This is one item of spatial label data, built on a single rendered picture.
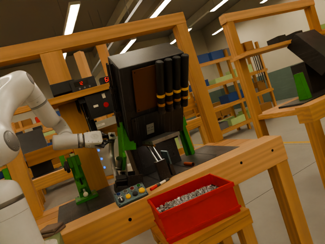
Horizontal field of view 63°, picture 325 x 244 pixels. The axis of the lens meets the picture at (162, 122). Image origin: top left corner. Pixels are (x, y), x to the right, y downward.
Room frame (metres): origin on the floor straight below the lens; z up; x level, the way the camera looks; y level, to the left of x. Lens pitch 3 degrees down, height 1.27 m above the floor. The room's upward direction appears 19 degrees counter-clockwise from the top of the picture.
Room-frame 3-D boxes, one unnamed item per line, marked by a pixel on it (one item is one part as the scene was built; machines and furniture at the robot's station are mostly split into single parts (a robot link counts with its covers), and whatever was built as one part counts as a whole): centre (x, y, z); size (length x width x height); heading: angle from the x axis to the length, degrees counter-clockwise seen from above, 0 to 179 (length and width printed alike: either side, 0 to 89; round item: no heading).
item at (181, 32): (1.89, 0.29, 1.37); 1.49 x 0.09 x 0.97; 110
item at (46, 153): (1.95, 0.31, 1.23); 1.30 x 0.05 x 0.09; 110
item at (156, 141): (1.54, 0.07, 1.11); 0.39 x 0.16 x 0.03; 20
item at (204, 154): (1.61, 0.18, 0.89); 1.10 x 0.42 x 0.02; 110
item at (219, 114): (11.45, -2.27, 0.37); 1.20 x 0.81 x 0.74; 117
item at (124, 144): (1.52, 0.23, 1.17); 0.13 x 0.12 x 0.20; 110
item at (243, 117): (7.18, -2.06, 1.14); 2.45 x 0.55 x 2.28; 115
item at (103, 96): (1.77, 0.36, 1.43); 0.17 x 0.12 x 0.15; 110
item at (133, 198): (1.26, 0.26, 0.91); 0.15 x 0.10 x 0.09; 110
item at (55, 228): (1.16, 0.63, 0.91); 0.10 x 0.08 x 0.03; 71
